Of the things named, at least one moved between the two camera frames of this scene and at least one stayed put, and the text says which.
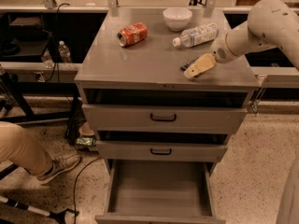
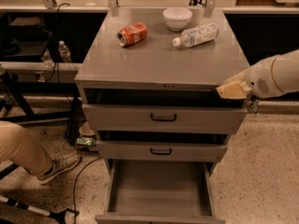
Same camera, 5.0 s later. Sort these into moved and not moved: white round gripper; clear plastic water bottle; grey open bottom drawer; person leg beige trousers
Moved: white round gripper
Not moved: clear plastic water bottle; grey open bottom drawer; person leg beige trousers
